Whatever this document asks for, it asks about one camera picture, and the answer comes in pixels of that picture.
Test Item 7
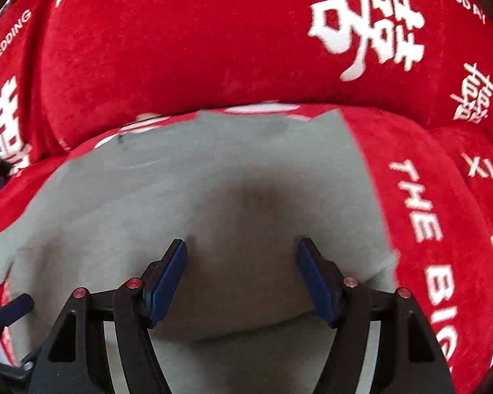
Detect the grey knit sweater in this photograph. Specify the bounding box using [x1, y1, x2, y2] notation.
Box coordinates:
[0, 111, 396, 393]

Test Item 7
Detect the red wedding sofa cover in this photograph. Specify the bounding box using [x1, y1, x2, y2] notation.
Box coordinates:
[0, 0, 493, 393]

